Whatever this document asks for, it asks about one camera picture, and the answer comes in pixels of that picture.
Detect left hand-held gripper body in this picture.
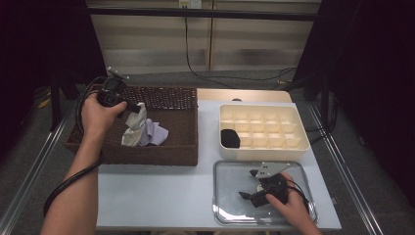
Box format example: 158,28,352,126
97,66,130,108

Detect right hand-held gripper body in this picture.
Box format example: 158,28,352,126
250,162,293,207

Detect white sock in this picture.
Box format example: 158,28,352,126
120,102,149,148

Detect clear plastic box lid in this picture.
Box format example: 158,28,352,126
212,159,319,226

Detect cream divided storage box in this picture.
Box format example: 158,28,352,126
218,103,311,162

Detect brown wicker basket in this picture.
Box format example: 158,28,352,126
64,84,200,167

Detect black sock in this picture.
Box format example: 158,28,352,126
220,128,242,150

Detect person's right hand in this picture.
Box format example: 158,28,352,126
265,172,313,230

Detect person's left hand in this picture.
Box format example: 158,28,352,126
80,92,128,138

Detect lilac sock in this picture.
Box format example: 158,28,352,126
138,117,170,147

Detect black metal stand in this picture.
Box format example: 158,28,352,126
302,72,332,129
48,72,81,132

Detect small yellow object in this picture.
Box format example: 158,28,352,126
36,97,52,110

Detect black curtain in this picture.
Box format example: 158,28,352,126
0,0,111,165
292,0,415,210

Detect black horizontal bar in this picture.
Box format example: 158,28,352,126
87,7,322,23

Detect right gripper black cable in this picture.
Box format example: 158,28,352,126
284,178,311,213

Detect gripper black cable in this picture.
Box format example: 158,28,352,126
42,75,110,218
284,178,311,213

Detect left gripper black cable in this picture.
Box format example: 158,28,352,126
42,75,110,218

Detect black floor cables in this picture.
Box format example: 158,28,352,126
306,94,339,145

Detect aluminium floor rail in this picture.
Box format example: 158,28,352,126
0,107,75,235
307,103,385,235

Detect black wall cable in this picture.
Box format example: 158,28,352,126
184,8,299,91

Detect white wall socket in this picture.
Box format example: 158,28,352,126
178,0,204,10

